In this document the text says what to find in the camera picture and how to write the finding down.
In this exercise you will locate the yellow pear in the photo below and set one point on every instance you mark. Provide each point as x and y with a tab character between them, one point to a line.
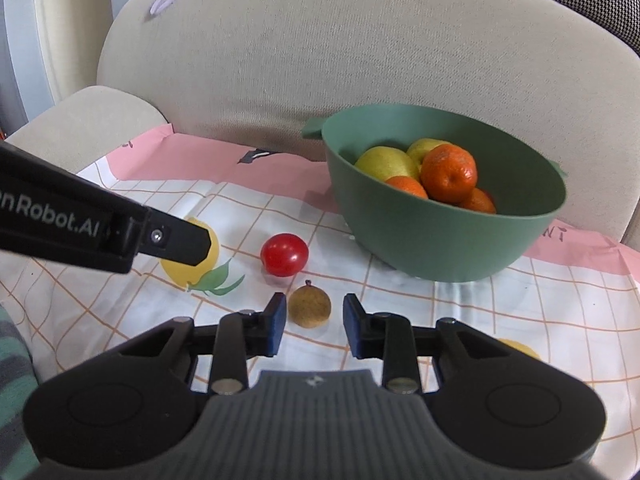
385	162
424	148

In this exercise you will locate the red cherry tomato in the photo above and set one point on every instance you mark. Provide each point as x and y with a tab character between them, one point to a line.
284	254

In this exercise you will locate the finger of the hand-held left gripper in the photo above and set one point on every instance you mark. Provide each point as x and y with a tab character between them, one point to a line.
180	240

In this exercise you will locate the beige sofa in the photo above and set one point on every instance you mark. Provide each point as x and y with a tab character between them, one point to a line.
300	60

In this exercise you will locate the lemon print checked cloth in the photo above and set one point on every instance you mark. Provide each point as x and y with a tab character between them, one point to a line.
525	310

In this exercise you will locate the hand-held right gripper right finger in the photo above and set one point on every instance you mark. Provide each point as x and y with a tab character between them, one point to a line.
352	330

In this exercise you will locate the houndstooth pillow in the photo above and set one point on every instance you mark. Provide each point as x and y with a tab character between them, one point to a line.
595	0

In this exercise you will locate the brown longan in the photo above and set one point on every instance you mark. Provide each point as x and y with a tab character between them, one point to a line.
310	306

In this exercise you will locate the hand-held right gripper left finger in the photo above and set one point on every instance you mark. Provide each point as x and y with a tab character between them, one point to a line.
275	327

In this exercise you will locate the orange tangerine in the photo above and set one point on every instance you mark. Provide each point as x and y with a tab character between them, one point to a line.
449	172
407	186
479	202

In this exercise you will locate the green plastic bowl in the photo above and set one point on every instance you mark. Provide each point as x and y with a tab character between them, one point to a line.
450	245

